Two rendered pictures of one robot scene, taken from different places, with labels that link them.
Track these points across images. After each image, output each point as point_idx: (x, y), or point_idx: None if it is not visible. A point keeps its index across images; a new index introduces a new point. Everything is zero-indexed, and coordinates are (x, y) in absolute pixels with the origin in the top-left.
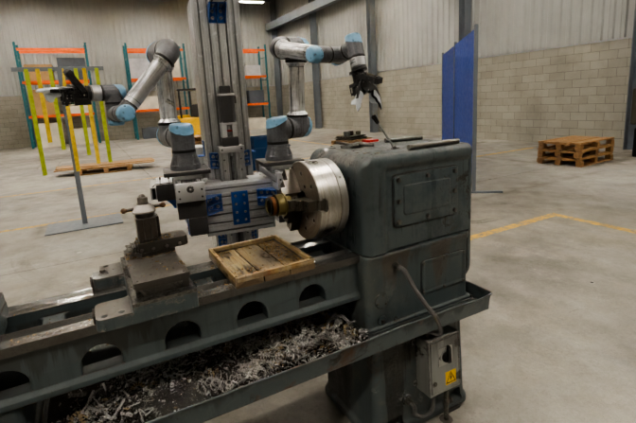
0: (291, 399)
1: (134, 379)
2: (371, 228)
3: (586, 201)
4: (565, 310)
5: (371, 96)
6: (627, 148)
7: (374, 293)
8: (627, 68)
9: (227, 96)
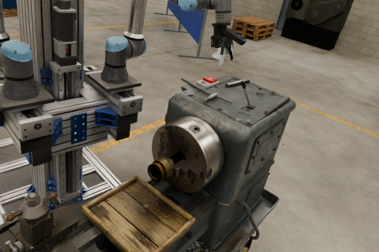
0: None
1: None
2: (236, 184)
3: (265, 73)
4: (275, 169)
5: (225, 48)
6: (277, 28)
7: (222, 224)
8: None
9: (69, 14)
